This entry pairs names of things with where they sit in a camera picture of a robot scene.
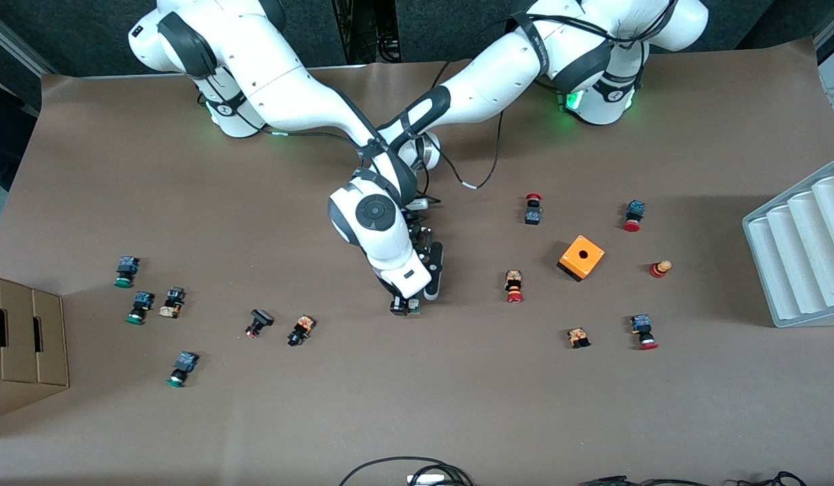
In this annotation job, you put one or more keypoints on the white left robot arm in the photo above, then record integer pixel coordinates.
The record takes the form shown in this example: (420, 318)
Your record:
(511, 61)

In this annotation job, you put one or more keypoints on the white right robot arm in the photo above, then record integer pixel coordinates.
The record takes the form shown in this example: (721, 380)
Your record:
(288, 94)

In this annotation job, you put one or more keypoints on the black button with orange block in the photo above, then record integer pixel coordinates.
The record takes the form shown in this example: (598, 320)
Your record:
(303, 326)

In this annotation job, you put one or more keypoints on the brown paper table cover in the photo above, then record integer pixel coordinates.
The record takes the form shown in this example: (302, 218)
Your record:
(416, 405)

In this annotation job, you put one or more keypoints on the red button with orange block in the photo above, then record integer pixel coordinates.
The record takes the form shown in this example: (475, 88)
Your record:
(513, 280)

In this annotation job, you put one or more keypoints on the red button with black block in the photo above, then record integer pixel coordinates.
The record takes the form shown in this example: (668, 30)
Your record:
(533, 216)

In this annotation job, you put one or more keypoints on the black square button red base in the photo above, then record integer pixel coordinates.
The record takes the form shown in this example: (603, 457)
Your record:
(260, 317)

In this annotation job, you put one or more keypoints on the white plug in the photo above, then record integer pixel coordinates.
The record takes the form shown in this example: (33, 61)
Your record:
(427, 479)

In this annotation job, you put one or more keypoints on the small orange contact block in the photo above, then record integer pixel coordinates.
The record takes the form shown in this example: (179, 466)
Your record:
(578, 336)

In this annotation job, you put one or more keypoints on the red button with blue block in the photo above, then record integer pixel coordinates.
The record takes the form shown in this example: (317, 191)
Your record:
(641, 322)
(635, 209)

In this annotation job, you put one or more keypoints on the green button with blue block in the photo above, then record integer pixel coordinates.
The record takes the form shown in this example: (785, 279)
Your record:
(142, 302)
(126, 266)
(185, 362)

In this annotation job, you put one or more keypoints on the red and yellow knob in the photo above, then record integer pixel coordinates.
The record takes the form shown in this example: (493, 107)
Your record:
(658, 270)

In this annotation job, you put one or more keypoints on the brown cardboard box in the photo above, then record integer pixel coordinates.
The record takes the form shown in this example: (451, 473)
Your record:
(25, 337)

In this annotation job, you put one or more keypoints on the white ridged plastic tray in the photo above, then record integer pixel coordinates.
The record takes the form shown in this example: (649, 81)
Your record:
(801, 256)

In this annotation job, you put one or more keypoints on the orange button enclosure box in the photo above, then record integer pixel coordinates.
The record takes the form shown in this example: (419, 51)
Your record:
(592, 256)

